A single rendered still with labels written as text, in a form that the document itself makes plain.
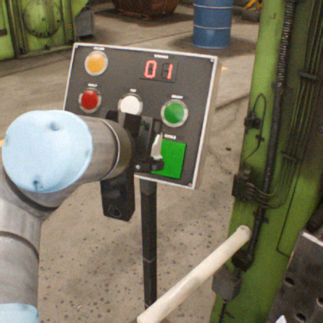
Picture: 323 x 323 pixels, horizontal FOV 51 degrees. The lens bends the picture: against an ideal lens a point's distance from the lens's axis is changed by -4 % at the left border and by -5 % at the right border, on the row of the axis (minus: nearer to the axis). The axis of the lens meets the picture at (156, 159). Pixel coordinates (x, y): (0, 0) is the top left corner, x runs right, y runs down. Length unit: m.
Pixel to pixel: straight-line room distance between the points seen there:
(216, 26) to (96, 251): 3.96
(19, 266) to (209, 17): 4.98
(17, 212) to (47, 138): 0.09
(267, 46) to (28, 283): 0.72
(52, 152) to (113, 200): 0.23
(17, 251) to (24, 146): 0.09
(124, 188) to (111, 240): 1.47
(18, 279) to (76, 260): 1.58
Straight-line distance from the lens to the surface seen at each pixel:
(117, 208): 0.52
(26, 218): 0.36
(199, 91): 0.73
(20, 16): 5.09
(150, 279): 1.24
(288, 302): 0.91
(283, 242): 1.08
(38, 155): 0.31
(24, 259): 0.32
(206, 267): 1.00
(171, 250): 1.89
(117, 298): 1.72
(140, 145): 0.50
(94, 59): 0.82
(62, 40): 5.38
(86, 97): 0.81
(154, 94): 0.75
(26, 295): 0.31
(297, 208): 0.99
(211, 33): 5.22
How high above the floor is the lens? 1.41
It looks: 34 degrees down
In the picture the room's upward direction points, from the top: straight up
